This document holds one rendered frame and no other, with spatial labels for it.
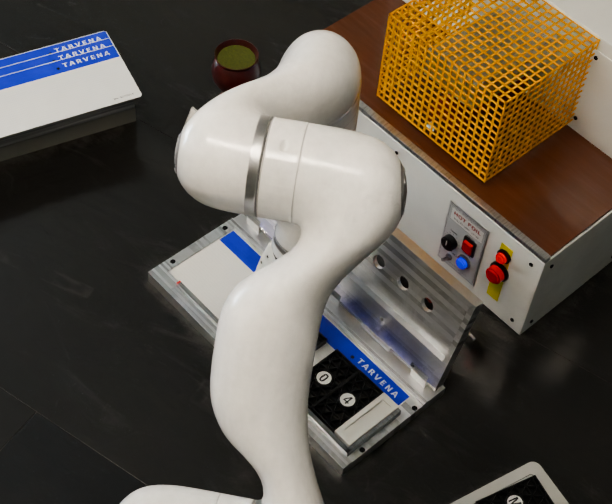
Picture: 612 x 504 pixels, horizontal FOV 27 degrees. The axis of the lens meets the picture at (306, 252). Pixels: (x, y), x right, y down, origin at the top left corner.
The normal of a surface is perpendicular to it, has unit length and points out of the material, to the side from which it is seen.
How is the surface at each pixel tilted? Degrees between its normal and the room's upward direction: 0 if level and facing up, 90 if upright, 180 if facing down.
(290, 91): 59
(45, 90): 0
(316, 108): 85
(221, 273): 0
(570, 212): 0
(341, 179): 38
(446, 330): 75
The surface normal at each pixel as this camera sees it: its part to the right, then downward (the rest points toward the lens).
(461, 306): -0.70, 0.33
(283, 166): -0.05, -0.04
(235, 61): 0.07, -0.61
